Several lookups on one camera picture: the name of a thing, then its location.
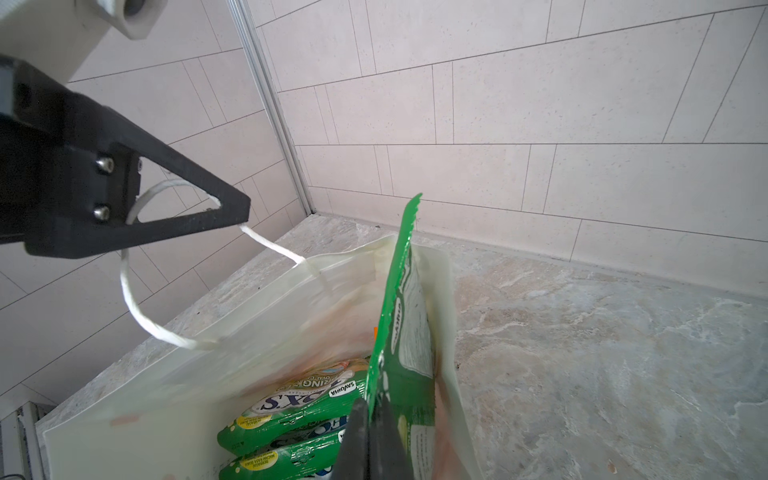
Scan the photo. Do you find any teal snack packet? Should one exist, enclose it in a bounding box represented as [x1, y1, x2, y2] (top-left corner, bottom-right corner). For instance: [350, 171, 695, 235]
[218, 428, 345, 480]

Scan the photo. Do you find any white floral paper bag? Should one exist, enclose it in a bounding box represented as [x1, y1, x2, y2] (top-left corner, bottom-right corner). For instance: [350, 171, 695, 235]
[43, 235, 482, 479]

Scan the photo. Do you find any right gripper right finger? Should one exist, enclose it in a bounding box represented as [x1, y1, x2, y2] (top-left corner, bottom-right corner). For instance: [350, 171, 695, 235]
[368, 400, 414, 480]

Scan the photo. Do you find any green Fox's candy packet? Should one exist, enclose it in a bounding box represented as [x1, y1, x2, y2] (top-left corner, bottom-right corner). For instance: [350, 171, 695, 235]
[365, 195, 436, 479]
[217, 358, 369, 457]

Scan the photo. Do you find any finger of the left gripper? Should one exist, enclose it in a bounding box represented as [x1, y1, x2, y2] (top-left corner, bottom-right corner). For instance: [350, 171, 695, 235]
[24, 91, 250, 259]

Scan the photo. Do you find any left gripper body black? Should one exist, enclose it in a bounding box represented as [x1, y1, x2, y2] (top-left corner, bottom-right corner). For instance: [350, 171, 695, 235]
[1, 55, 77, 245]

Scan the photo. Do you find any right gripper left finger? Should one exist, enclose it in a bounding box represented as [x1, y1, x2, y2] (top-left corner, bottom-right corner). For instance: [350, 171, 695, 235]
[332, 398, 370, 480]

